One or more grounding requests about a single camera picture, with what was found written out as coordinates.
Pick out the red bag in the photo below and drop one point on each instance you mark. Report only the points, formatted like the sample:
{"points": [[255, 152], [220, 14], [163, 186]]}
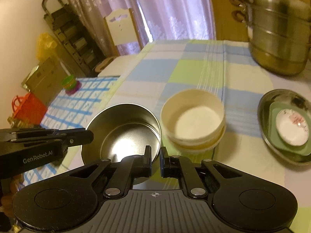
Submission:
{"points": [[28, 109]]}

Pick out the stainless steel steamer pot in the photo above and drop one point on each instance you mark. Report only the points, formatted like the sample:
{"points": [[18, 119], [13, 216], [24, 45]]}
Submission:
{"points": [[278, 33]]}

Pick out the lavender curtain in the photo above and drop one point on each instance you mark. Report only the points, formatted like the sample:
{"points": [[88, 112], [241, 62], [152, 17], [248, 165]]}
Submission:
{"points": [[155, 19]]}

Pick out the checkered tablecloth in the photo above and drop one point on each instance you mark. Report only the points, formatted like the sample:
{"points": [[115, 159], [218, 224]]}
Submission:
{"points": [[227, 70]]}

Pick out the cream plastic bowl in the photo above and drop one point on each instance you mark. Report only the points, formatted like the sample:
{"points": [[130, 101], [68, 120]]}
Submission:
{"points": [[192, 117]]}

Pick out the cardboard box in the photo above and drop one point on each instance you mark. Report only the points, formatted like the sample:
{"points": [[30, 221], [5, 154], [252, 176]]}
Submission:
{"points": [[45, 80]]}

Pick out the green purple toy cups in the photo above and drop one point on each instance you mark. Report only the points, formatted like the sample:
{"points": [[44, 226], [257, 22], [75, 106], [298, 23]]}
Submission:
{"points": [[71, 85]]}

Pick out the left hand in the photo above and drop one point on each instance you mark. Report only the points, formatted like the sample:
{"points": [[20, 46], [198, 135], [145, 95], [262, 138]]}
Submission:
{"points": [[7, 199]]}

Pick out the blue white grid cloth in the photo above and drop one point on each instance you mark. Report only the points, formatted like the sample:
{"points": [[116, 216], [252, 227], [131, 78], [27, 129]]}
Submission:
{"points": [[74, 111]]}

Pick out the small stainless steel bowl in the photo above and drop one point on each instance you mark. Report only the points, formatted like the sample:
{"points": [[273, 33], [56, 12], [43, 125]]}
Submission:
{"points": [[123, 130]]}

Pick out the white wooden chair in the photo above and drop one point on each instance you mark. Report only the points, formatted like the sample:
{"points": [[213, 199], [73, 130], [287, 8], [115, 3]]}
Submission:
{"points": [[122, 28]]}

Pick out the white floral ceramic bowl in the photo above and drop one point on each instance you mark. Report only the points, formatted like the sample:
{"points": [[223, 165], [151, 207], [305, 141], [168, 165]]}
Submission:
{"points": [[202, 147]]}

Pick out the large stainless steel plate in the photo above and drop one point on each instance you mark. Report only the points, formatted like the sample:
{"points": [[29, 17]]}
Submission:
{"points": [[287, 97]]}

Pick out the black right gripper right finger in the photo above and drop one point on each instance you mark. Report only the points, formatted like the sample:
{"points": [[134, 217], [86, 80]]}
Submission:
{"points": [[183, 169]]}

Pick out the small floral ceramic dish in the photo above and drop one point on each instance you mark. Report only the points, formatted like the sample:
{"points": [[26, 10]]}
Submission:
{"points": [[292, 127]]}

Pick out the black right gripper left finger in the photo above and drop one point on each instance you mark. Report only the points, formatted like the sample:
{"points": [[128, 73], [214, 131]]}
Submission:
{"points": [[126, 171]]}

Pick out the yellow plastic bag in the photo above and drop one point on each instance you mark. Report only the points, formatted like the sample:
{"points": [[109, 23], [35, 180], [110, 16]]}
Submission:
{"points": [[46, 46]]}

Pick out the green square plastic plate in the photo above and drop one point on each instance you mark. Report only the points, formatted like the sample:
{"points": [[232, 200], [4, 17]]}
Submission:
{"points": [[273, 135]]}

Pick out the black folding rack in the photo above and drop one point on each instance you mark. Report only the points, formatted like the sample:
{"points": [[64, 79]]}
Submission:
{"points": [[74, 36]]}

